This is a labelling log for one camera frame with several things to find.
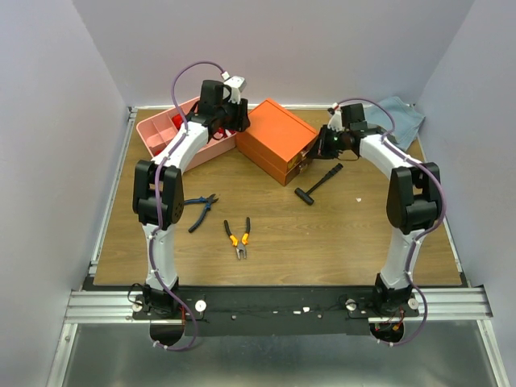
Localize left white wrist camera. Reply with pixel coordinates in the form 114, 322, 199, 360
221, 72, 247, 104

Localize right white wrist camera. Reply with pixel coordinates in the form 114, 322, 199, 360
327, 103, 343, 131

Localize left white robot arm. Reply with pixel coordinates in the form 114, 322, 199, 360
132, 73, 250, 318

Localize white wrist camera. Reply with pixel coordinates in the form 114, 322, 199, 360
327, 103, 343, 131
221, 72, 247, 104

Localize black rubber mallet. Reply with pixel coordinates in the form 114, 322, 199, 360
294, 163, 343, 206

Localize blue handled cutting pliers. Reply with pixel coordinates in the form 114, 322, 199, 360
184, 193, 218, 233

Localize pink divided organizer tray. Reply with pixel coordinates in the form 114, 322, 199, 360
136, 107, 236, 171

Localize blue denim cloth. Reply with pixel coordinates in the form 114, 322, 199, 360
364, 96, 425, 151

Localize orange two-drawer box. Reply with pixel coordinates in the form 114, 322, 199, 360
235, 98, 318, 186

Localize red rolled cloth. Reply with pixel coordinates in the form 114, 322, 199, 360
171, 114, 185, 131

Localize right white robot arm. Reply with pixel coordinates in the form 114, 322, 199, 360
306, 99, 446, 316

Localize red white striped cloth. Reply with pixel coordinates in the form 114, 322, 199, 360
217, 128, 236, 140

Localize orange black handled pliers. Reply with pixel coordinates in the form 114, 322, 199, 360
223, 217, 251, 260

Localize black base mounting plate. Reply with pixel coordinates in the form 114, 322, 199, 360
127, 284, 419, 344

